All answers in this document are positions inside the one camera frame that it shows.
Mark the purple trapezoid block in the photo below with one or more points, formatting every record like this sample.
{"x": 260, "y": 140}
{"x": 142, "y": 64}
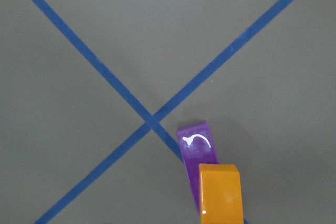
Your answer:
{"x": 197, "y": 147}

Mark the orange trapezoid block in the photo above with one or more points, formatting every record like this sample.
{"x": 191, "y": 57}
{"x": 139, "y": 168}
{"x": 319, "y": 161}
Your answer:
{"x": 220, "y": 194}

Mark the brown paper table mat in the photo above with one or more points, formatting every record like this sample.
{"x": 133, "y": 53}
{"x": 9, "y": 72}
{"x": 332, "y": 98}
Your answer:
{"x": 270, "y": 108}

